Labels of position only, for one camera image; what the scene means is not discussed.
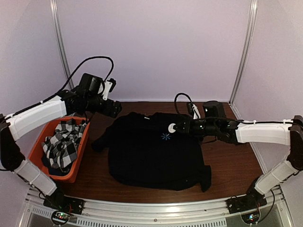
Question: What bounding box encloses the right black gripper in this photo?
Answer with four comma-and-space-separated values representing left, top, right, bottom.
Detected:
173, 117, 218, 139

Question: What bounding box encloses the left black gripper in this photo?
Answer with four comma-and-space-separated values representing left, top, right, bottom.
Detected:
84, 95, 122, 118

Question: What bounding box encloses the round gold brooch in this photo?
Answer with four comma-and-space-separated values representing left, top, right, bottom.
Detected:
168, 123, 176, 133

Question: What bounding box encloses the black t-shirt blue logo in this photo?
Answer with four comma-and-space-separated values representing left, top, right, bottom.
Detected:
91, 112, 212, 192

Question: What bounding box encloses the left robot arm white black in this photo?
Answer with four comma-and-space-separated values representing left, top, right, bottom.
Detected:
0, 73, 122, 210

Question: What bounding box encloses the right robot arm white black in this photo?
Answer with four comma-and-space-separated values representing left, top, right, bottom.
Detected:
168, 101, 303, 209

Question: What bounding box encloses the black white checkered shirt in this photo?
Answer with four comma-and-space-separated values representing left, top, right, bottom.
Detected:
42, 118, 87, 169

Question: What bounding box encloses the orange plastic bin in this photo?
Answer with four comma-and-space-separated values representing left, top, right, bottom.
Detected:
28, 116, 90, 183

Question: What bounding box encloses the dark blue garment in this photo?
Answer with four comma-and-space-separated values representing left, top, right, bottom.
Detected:
41, 157, 72, 176

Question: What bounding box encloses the right circuit board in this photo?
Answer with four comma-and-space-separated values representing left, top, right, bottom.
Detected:
241, 210, 260, 225

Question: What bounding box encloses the circuit board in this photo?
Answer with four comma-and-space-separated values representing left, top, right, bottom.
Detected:
51, 210, 71, 225
241, 210, 260, 225

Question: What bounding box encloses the left circuit board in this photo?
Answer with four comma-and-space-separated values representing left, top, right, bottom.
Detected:
51, 210, 71, 225

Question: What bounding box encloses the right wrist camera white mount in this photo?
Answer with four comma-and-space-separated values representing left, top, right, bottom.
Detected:
187, 102, 201, 120

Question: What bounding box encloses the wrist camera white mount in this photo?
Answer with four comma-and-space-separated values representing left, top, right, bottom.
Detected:
102, 78, 116, 101
187, 102, 201, 120

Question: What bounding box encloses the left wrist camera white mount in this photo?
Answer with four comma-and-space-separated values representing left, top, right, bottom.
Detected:
102, 78, 116, 101

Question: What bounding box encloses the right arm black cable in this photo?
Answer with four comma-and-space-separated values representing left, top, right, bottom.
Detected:
174, 92, 294, 126

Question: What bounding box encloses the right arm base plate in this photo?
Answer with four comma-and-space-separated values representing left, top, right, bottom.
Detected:
225, 194, 267, 214

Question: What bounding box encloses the right aluminium corner post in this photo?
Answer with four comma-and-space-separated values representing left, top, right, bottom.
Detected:
228, 0, 258, 106

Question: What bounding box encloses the aluminium corner post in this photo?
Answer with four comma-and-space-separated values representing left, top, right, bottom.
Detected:
49, 0, 74, 89
228, 0, 258, 106

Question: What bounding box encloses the left aluminium corner post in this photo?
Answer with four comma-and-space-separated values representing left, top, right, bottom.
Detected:
49, 0, 74, 89

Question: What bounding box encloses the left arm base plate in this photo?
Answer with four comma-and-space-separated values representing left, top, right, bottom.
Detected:
43, 196, 84, 215

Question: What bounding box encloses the aluminium front rail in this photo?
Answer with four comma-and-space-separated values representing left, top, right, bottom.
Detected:
20, 185, 294, 227

